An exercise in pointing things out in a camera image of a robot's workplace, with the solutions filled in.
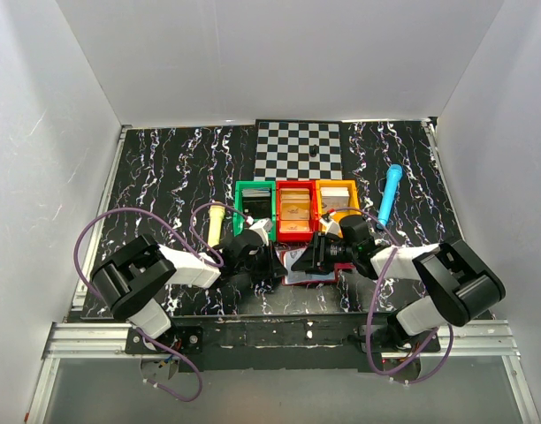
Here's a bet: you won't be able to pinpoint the cream toy microphone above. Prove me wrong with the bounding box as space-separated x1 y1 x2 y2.
207 204 225 247

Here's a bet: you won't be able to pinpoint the checkered chessboard mat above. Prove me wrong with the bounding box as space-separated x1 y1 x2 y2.
254 120 343 181

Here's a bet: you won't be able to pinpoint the white VIP credit card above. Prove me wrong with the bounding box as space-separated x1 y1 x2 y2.
282 249 309 284

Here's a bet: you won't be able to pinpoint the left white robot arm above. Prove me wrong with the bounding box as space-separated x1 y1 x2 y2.
90 230 287 353

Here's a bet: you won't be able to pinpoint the green plastic bin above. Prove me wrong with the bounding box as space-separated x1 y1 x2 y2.
234 180 277 241

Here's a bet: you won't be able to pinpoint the yellow plastic bin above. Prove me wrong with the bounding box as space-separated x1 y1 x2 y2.
316 179 361 222

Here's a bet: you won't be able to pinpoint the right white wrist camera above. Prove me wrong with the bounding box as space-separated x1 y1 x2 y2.
320 210 340 236

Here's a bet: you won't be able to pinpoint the dark cards in green bin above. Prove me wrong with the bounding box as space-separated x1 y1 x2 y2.
241 187 272 219

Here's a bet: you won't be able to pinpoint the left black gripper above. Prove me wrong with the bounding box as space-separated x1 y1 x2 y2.
236 241 288 280

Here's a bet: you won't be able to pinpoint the white cards in yellow bin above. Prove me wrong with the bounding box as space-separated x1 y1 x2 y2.
320 186 350 210

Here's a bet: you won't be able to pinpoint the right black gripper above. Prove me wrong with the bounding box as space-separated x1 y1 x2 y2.
290 231 356 275

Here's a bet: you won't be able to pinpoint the red leather card holder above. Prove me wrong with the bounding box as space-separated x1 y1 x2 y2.
278 248 354 286

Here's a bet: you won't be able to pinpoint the red plastic bin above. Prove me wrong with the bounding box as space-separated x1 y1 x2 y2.
276 180 318 243

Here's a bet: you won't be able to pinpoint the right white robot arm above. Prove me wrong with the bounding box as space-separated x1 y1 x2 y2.
291 215 506 352

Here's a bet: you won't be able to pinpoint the blue toy microphone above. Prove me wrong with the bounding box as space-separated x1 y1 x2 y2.
377 164 403 228

